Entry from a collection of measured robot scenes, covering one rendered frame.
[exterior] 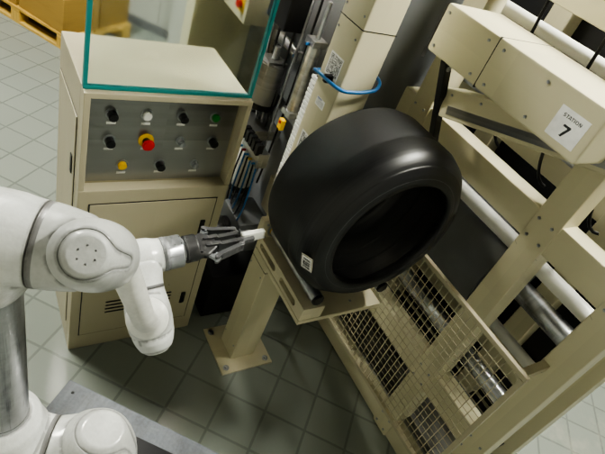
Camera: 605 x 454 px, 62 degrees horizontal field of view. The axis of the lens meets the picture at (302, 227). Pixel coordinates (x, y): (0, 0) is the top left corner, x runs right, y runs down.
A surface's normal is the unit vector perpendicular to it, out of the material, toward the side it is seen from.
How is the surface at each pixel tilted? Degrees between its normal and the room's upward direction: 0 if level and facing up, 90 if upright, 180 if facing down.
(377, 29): 90
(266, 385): 0
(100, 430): 5
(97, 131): 90
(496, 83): 90
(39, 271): 80
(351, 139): 35
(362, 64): 90
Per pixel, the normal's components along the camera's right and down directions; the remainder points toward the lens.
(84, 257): 0.37, -0.04
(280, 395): 0.32, -0.73
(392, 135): 0.11, -0.69
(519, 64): -0.84, 0.08
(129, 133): 0.44, 0.68
